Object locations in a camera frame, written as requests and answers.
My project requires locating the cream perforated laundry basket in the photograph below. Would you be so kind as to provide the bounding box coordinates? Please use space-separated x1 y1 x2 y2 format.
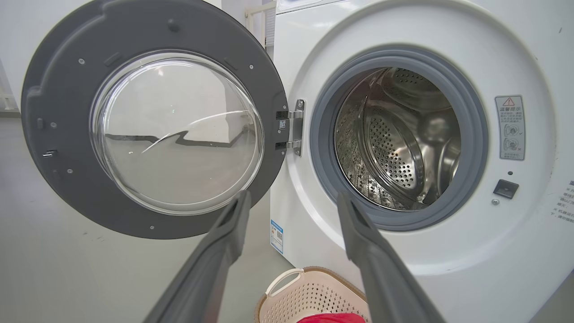
254 266 373 323

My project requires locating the red garment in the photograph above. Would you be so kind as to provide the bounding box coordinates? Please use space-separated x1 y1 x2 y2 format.
296 313 366 323

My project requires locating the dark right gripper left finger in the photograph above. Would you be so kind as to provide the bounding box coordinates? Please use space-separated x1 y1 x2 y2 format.
143 190 252 323

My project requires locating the cream metal rack frame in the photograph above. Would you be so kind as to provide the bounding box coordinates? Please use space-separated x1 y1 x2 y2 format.
244 0 278 47

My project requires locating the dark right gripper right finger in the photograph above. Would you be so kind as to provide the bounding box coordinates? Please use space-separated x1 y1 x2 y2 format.
337 192 445 323

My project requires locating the white front-load washing machine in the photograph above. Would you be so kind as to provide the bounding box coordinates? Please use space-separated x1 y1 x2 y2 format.
269 0 574 323

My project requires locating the blue energy label sticker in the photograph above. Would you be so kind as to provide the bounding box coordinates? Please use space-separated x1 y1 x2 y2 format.
270 219 284 255

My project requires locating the printed instruction text sticker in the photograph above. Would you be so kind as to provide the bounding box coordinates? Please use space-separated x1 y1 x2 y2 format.
549 179 574 226

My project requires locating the metal door hinge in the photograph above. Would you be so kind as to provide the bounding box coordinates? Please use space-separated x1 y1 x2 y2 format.
275 99 306 157

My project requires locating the grey warning sticker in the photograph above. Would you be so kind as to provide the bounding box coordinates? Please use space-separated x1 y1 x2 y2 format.
495 95 526 162

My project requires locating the grey round washing machine door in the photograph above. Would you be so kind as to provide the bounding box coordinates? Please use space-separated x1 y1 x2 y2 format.
21 0 289 240

